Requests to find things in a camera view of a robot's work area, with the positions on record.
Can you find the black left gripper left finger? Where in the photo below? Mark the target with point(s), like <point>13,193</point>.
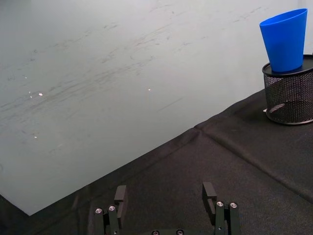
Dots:
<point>113,218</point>

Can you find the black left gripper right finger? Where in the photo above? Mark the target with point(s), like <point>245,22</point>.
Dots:
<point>220,215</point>

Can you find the black table cloth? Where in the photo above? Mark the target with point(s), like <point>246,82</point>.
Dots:
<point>195,181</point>

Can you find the black mesh pen holder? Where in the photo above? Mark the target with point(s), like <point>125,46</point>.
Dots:
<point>289,98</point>

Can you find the blue plastic cup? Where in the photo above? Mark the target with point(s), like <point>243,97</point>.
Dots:
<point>285,41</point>

